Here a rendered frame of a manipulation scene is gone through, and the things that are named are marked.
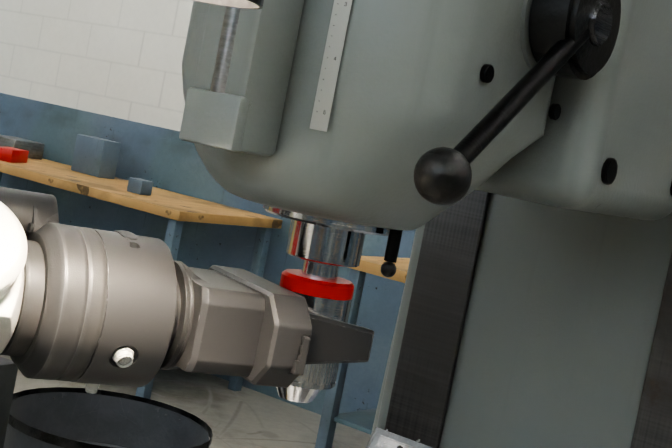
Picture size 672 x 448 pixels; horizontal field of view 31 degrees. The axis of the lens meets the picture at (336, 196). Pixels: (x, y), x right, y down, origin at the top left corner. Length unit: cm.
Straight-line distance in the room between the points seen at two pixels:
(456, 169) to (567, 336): 50
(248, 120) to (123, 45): 634
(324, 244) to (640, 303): 40
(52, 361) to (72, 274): 5
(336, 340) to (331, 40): 19
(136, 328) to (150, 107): 611
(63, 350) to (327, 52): 22
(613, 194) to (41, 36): 677
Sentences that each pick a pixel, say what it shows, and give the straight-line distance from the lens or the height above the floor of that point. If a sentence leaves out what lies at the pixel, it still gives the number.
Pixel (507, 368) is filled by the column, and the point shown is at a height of 118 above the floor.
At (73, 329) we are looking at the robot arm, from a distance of 67.
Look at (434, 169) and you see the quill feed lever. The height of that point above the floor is 135.
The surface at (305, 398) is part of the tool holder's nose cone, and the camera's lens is 77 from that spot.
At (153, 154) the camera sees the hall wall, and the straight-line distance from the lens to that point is 670.
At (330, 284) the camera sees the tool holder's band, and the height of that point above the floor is 127.
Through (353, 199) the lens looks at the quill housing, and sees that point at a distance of 68.
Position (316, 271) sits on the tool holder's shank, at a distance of 76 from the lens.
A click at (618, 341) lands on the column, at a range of 107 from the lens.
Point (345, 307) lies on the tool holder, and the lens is 76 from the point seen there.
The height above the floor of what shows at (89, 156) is 98.
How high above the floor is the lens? 136
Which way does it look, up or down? 3 degrees down
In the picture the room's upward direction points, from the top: 11 degrees clockwise
